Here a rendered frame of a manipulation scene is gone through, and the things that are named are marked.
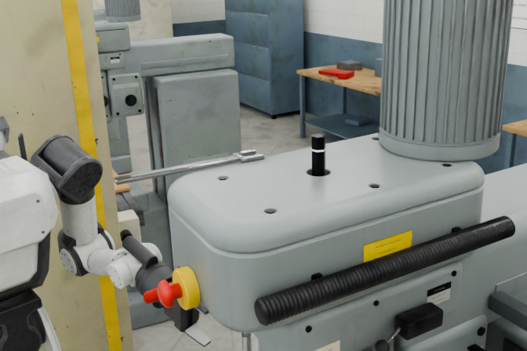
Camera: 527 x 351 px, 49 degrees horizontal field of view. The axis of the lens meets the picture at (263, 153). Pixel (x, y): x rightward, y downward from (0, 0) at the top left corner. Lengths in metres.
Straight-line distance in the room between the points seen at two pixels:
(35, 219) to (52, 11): 1.21
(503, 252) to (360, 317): 0.32
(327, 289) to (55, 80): 1.88
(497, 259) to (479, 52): 0.37
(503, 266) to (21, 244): 1.00
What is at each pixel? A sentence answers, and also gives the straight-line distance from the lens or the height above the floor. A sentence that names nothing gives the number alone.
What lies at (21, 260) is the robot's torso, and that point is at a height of 1.57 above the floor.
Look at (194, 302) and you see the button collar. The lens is 0.84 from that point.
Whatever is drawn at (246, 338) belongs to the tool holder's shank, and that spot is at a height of 1.34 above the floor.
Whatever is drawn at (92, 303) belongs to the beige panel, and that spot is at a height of 0.73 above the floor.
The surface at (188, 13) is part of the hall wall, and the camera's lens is 10.49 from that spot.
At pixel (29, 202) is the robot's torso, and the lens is 1.39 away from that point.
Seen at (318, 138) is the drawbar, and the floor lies 1.95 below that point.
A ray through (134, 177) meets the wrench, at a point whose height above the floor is 1.90.
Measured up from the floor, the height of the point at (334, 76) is 0.88.
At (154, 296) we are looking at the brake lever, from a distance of 0.96.
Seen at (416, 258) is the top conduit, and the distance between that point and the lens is 0.85.
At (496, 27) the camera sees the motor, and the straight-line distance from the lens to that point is 0.94.
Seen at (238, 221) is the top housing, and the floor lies 1.89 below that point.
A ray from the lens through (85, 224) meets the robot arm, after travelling 1.60.
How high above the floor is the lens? 2.20
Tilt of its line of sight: 19 degrees down
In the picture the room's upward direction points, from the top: 2 degrees counter-clockwise
